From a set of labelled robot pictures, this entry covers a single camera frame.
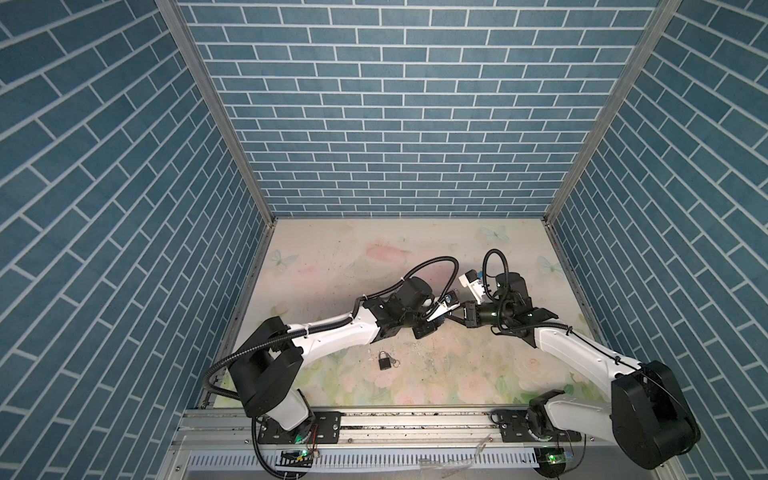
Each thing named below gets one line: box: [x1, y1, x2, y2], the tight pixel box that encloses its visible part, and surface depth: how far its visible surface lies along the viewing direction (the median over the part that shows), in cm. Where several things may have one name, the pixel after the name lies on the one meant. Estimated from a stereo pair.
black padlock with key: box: [378, 351, 401, 371], surface depth 86 cm
